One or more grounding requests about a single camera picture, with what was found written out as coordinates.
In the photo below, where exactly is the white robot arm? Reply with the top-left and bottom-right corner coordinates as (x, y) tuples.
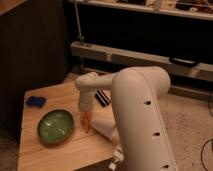
(75, 66), (178, 171)

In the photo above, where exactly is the metal pole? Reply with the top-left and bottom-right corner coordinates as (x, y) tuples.
(73, 0), (84, 45)

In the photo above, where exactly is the green bowl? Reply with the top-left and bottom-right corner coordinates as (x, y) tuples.
(37, 109), (74, 144)

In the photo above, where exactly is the black striped object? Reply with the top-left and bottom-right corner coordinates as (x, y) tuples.
(95, 90), (111, 107)

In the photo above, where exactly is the blue block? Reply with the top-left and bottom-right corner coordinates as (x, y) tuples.
(26, 96), (46, 108)

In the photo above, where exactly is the black handle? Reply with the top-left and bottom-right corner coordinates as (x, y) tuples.
(169, 57), (199, 68)

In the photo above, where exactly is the white cup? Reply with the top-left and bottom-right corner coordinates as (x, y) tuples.
(91, 118), (116, 140)

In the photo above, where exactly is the wooden table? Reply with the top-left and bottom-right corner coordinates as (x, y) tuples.
(18, 82), (119, 171)

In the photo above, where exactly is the metal shelf beam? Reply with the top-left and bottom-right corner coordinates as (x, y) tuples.
(70, 41), (213, 82)

